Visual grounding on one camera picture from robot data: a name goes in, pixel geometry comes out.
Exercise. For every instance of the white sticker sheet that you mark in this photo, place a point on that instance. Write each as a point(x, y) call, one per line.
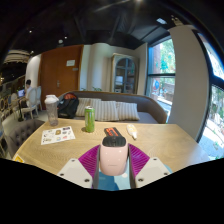
point(57, 135)

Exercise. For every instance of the white door sign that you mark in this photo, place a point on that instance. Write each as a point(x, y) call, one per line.
point(70, 62)

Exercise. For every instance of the grey tufted armchair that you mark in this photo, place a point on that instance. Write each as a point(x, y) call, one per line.
point(21, 133)

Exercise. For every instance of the white dining chair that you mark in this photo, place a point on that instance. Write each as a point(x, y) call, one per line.
point(32, 100)

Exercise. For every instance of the black-framed window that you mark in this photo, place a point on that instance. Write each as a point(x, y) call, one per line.
point(161, 76)

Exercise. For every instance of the brown curved sofa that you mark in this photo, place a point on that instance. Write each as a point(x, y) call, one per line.
point(150, 106)

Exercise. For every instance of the black and red flat box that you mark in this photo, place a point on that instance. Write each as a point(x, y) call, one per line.
point(111, 131)

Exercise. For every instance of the striped cushion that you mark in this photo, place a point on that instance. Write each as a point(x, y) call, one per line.
point(85, 104)
point(128, 111)
point(107, 111)

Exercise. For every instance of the green drink can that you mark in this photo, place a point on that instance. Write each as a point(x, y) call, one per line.
point(89, 120)

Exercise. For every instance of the pink and black computer mouse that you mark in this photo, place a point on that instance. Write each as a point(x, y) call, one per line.
point(114, 156)

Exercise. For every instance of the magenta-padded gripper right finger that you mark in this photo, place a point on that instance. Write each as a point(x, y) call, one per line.
point(141, 165)

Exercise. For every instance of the arched glass-door cabinet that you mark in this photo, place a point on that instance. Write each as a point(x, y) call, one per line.
point(125, 73)

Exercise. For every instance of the blue cloud-shaped mouse pad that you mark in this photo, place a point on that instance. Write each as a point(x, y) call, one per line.
point(111, 184)

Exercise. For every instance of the open laptop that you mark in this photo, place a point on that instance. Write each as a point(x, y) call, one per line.
point(21, 93)

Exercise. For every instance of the black backpack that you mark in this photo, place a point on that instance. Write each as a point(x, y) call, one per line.
point(68, 106)

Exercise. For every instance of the clear shaker bottle white lid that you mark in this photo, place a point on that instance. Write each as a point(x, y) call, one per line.
point(52, 111)

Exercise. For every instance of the person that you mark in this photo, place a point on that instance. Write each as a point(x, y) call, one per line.
point(28, 90)

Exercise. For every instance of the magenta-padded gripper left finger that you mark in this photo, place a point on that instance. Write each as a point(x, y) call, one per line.
point(85, 165)

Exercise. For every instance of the brown wooden door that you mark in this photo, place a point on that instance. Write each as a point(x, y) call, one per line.
point(56, 80)

